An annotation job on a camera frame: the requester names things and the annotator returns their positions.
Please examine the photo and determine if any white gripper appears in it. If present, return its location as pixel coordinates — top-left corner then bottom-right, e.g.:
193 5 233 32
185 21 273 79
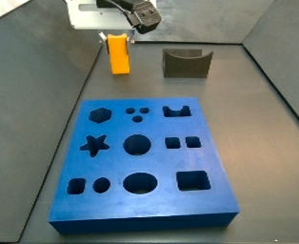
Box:
63 0 158 55

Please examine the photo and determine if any yellow arch block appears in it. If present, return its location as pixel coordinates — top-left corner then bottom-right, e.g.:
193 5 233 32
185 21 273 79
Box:
107 33 130 74

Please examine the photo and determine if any black curved fixture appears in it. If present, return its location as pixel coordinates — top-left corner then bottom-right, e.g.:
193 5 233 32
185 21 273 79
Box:
162 49 213 78

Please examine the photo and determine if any blue shape-sorting board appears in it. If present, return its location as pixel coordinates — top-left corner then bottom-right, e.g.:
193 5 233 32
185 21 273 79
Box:
47 98 238 234

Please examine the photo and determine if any black camera cable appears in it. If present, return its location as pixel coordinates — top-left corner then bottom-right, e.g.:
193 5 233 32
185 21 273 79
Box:
105 0 133 20

